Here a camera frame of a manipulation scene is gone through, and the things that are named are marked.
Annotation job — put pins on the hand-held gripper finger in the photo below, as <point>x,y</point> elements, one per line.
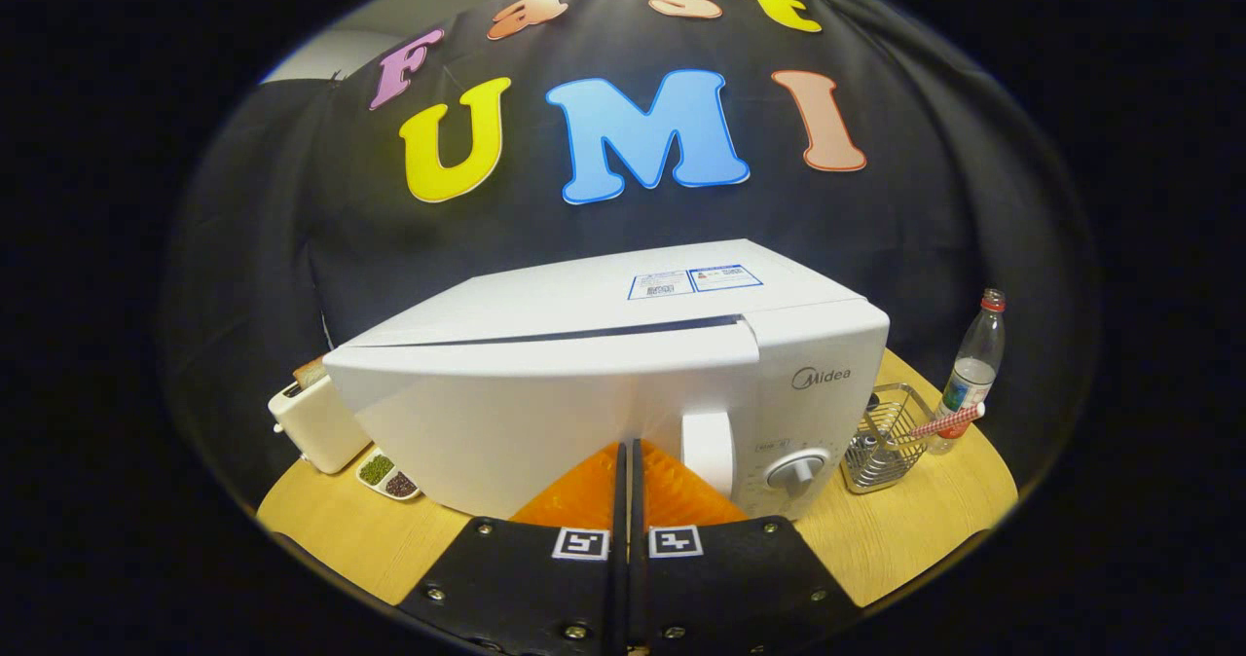
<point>620,578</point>
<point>636,578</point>

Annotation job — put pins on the white divided tray of beans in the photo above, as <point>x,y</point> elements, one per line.
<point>384,476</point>

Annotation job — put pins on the clear plastic bottle red cap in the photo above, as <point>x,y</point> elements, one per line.
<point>969,374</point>

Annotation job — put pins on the red white striped stick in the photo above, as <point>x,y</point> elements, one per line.
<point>944,421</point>

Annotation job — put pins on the white toaster oven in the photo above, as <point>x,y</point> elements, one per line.
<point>545,393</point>

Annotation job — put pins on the toasted bread slice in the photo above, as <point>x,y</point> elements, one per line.
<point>309,372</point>

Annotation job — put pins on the white bread toaster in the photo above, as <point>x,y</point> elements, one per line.
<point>316,432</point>

